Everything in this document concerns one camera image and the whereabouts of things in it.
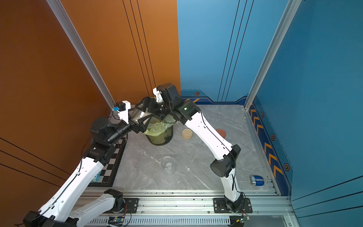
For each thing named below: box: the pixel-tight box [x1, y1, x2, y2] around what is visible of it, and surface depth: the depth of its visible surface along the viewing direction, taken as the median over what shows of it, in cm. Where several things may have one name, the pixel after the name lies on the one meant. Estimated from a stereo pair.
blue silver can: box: [249, 174, 265, 187], surface depth 81 cm
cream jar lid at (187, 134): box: [181, 128, 193, 140], surface depth 102 cm
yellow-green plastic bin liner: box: [144, 114, 177, 137], surface depth 79 cm
